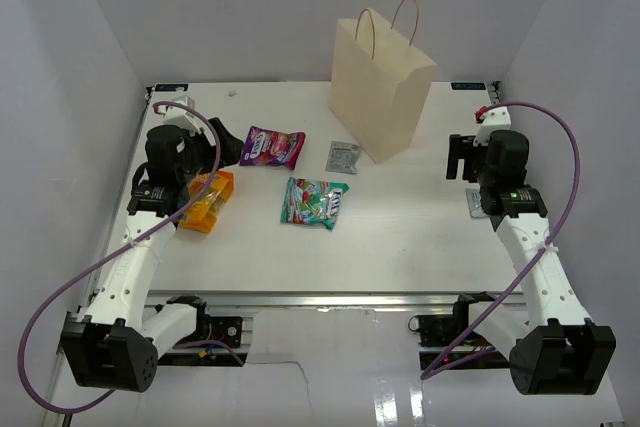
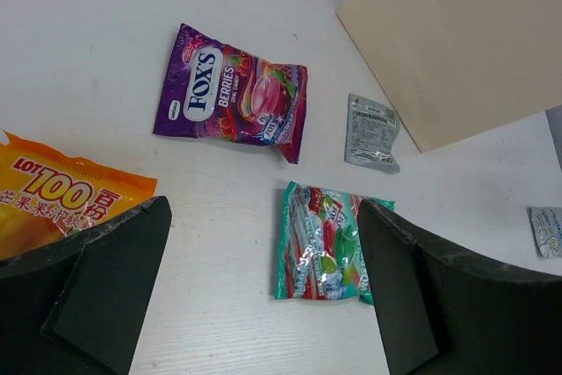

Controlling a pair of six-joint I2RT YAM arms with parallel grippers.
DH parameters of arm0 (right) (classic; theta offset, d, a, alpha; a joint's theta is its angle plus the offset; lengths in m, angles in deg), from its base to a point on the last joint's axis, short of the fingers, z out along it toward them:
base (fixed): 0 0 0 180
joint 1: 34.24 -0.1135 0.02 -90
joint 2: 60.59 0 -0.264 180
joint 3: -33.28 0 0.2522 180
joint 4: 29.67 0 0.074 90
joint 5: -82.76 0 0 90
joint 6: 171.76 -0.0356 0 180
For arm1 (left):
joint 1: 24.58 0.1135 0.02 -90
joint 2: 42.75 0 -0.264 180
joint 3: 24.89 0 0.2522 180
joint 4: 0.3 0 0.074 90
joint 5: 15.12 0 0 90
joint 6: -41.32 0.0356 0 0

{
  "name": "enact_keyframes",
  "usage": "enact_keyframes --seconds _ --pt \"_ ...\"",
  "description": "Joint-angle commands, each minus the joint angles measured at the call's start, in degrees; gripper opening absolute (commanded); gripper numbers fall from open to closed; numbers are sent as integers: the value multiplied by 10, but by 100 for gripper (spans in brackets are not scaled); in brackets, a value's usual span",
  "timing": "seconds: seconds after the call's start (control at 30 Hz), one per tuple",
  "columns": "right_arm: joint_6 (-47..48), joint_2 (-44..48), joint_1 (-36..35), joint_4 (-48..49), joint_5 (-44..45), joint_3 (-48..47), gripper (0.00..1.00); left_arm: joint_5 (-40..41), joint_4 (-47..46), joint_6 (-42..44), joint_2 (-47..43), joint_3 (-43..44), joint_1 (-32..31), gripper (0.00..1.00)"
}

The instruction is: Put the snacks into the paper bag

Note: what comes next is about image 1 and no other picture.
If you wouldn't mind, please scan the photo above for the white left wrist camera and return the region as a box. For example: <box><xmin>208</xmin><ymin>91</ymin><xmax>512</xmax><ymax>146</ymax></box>
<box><xmin>156</xmin><ymin>95</ymin><xmax>202</xmax><ymax>135</ymax></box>

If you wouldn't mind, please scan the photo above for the small grey packet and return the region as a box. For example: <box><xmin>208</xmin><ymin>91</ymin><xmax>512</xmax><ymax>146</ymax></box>
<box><xmin>465</xmin><ymin>188</ymin><xmax>487</xmax><ymax>219</ymax></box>

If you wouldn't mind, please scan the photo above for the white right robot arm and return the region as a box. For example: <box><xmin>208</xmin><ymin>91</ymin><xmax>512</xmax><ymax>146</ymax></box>
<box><xmin>446</xmin><ymin>130</ymin><xmax>616</xmax><ymax>396</ymax></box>

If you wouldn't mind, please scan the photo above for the silver sachet packet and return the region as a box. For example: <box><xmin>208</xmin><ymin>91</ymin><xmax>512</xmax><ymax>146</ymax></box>
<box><xmin>325</xmin><ymin>141</ymin><xmax>361</xmax><ymax>175</ymax></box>

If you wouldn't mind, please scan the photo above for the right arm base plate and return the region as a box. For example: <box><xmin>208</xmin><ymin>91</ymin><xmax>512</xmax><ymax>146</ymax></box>
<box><xmin>408</xmin><ymin>314</ymin><xmax>508</xmax><ymax>370</ymax></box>

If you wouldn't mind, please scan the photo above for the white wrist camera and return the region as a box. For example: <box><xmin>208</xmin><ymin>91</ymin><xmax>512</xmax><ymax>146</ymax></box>
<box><xmin>473</xmin><ymin>106</ymin><xmax>511</xmax><ymax>146</ymax></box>
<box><xmin>156</xmin><ymin>95</ymin><xmax>202</xmax><ymax>135</ymax></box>

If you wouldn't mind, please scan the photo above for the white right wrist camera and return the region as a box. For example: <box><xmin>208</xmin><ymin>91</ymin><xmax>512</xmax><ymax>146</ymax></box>
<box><xmin>473</xmin><ymin>106</ymin><xmax>511</xmax><ymax>146</ymax></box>

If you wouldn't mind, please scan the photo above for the green Fox's candy bag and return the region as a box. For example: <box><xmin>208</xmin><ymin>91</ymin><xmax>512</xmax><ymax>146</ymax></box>
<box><xmin>280</xmin><ymin>177</ymin><xmax>349</xmax><ymax>230</ymax></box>

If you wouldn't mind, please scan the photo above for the orange snack bag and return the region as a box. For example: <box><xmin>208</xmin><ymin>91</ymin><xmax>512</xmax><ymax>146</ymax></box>
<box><xmin>179</xmin><ymin>170</ymin><xmax>234</xmax><ymax>234</ymax></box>

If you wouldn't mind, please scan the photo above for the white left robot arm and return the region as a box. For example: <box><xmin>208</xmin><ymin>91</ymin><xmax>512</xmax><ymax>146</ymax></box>
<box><xmin>61</xmin><ymin>117</ymin><xmax>243</xmax><ymax>392</ymax></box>

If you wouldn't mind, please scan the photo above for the purple Fox's candy bag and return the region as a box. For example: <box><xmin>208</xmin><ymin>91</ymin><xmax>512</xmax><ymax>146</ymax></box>
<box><xmin>239</xmin><ymin>126</ymin><xmax>306</xmax><ymax>170</ymax></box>

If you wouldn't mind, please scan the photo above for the beige paper bag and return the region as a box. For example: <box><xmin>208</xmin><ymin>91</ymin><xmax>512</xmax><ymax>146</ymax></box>
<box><xmin>329</xmin><ymin>7</ymin><xmax>437</xmax><ymax>163</ymax></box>

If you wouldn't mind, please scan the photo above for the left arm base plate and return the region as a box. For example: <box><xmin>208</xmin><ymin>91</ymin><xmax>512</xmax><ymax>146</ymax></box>
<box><xmin>177</xmin><ymin>314</ymin><xmax>243</xmax><ymax>351</ymax></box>

